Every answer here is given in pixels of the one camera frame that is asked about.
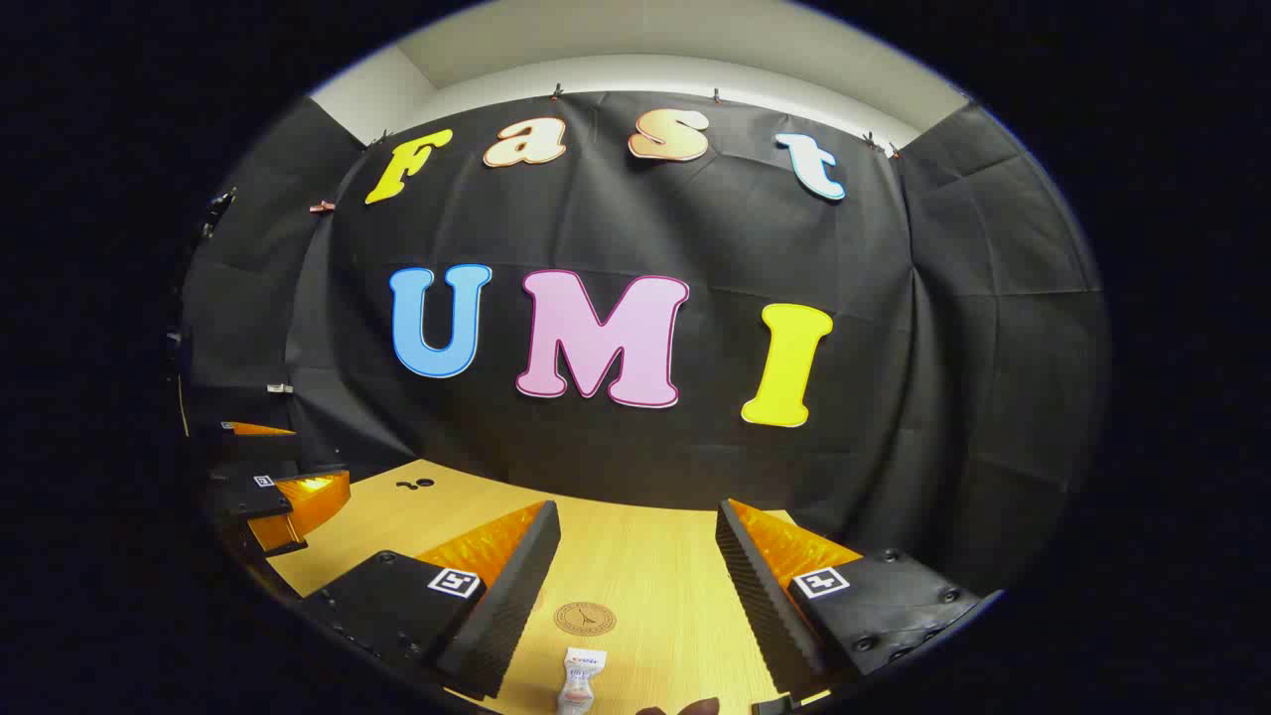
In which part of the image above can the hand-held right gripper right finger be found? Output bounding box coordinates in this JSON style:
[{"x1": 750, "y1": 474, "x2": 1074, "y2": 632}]
[{"x1": 715, "y1": 499, "x2": 1004, "y2": 701}]

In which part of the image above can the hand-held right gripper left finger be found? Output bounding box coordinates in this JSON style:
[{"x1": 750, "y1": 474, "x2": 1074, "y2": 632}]
[{"x1": 298, "y1": 500, "x2": 562, "y2": 701}]

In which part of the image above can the round brown coaster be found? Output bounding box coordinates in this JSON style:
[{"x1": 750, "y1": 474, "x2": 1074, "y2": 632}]
[{"x1": 553, "y1": 601, "x2": 618, "y2": 638}]

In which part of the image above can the white toothpaste tube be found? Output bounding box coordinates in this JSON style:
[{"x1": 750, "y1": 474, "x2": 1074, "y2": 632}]
[{"x1": 556, "y1": 647, "x2": 608, "y2": 715}]

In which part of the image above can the wooden desktop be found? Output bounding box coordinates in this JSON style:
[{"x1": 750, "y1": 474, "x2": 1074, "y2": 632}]
[{"x1": 263, "y1": 459, "x2": 865, "y2": 715}]

